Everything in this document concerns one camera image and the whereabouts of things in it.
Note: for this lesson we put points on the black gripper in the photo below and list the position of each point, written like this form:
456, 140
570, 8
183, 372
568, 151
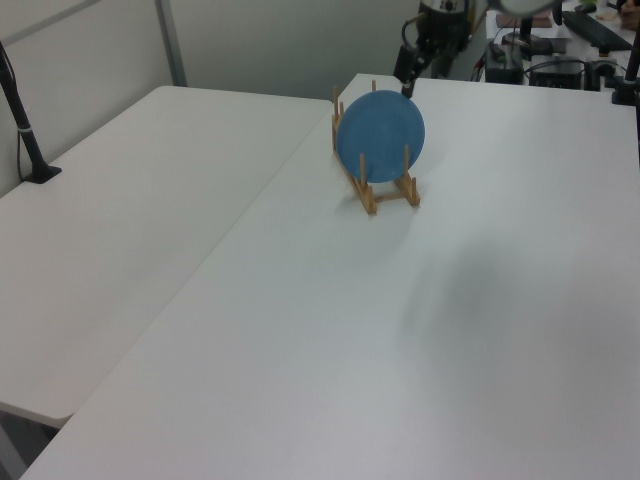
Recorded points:
445, 27

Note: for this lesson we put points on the blue round plate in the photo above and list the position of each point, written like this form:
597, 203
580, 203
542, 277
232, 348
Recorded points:
380, 135

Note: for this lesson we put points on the wooden plate rack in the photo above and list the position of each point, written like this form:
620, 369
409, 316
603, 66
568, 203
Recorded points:
369, 200

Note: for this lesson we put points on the black electronics box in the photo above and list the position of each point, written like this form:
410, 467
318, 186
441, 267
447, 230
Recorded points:
505, 72

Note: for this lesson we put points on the small black desk stand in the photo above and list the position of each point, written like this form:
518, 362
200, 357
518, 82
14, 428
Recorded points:
522, 30

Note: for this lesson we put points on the black flat device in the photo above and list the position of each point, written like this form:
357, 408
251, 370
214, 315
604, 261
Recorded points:
555, 77

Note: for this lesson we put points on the black keyboard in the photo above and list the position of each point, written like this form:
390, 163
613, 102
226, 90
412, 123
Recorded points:
595, 30

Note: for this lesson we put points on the black corner clamp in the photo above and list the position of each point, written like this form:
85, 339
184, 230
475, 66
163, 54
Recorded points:
629, 60

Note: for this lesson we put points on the grey partition post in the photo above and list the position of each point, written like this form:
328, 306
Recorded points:
170, 45

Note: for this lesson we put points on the black camera stand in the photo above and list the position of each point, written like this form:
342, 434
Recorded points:
25, 135

